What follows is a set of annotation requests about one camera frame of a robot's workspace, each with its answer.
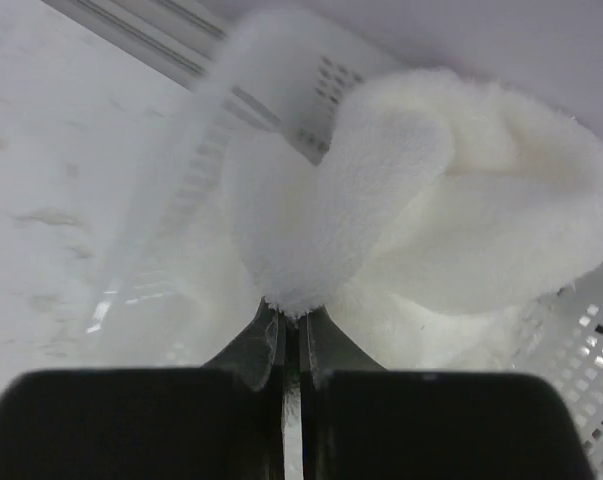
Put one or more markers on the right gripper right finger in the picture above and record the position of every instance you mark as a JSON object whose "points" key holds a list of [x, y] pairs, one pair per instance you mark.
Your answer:
{"points": [[362, 421]]}

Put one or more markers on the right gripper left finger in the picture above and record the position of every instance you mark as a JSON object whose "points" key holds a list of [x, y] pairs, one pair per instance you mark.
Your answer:
{"points": [[221, 420]]}

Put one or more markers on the white towel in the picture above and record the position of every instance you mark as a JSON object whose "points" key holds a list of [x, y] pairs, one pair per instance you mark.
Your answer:
{"points": [[442, 209]]}

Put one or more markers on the white perforated basket right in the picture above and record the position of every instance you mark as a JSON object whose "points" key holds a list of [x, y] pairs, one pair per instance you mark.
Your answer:
{"points": [[285, 71]]}

